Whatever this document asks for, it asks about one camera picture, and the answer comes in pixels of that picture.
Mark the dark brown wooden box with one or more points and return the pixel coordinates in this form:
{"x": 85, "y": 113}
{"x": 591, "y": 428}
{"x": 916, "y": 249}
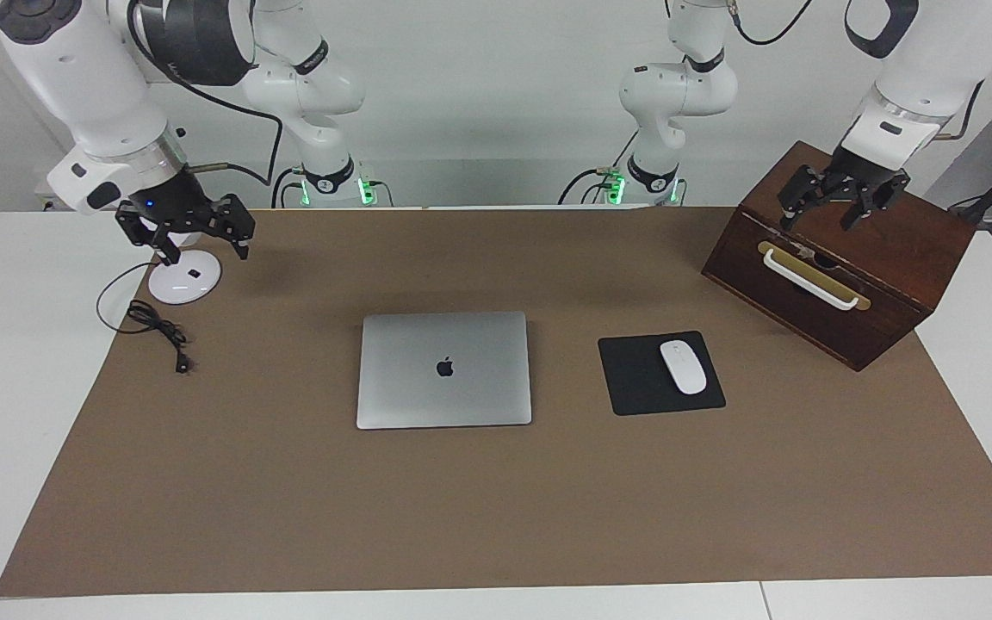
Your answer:
{"x": 840, "y": 336}

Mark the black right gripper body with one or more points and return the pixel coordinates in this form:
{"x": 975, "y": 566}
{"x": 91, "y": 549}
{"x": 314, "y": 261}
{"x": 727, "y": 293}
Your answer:
{"x": 170, "y": 200}

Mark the brown table mat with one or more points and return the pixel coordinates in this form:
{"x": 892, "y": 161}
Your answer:
{"x": 461, "y": 517}

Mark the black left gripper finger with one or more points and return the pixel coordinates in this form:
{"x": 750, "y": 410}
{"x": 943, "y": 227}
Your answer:
{"x": 875, "y": 200}
{"x": 804, "y": 189}

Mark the white computer mouse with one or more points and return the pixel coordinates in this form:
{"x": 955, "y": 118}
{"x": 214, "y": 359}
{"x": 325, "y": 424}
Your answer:
{"x": 684, "y": 368}

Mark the white desk lamp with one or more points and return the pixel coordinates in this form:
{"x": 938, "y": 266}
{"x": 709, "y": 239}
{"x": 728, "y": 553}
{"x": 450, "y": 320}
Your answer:
{"x": 186, "y": 284}

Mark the silver grey laptop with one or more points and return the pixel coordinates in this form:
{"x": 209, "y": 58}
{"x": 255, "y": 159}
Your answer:
{"x": 444, "y": 405}

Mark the black mouse pad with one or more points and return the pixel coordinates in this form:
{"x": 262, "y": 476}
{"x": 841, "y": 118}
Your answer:
{"x": 634, "y": 379}

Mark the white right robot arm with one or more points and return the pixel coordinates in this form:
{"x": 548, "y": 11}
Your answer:
{"x": 74, "y": 69}

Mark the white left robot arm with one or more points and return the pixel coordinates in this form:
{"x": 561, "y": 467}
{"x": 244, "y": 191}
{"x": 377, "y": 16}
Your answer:
{"x": 935, "y": 52}

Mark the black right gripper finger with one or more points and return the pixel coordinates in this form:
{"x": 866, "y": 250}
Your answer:
{"x": 145, "y": 231}
{"x": 238, "y": 222}

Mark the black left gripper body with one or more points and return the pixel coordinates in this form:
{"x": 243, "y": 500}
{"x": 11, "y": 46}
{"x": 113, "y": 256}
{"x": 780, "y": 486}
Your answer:
{"x": 856, "y": 170}

